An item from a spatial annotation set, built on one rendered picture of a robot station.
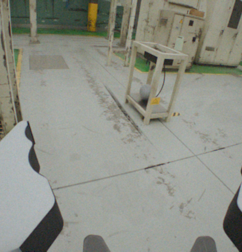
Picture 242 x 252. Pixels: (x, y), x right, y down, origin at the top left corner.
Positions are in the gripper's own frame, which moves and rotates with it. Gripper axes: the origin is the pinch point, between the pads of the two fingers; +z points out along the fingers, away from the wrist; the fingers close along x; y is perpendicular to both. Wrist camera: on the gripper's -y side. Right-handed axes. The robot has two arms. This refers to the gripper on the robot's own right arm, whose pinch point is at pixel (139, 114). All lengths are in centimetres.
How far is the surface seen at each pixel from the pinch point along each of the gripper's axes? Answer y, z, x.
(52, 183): 100, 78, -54
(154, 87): 64, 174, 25
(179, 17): 4, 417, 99
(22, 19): 12, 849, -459
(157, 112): 98, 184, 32
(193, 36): 43, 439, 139
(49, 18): 15, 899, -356
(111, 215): 106, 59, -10
